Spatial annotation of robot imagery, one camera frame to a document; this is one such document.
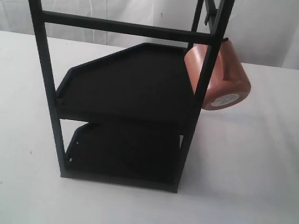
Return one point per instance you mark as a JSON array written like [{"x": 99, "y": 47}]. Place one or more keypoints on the copper orange mug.
[{"x": 229, "y": 84}]

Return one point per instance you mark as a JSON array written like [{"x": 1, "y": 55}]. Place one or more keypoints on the black metal shelf rack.
[{"x": 129, "y": 117}]

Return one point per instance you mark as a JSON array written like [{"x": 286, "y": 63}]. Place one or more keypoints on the white backdrop curtain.
[{"x": 264, "y": 32}]

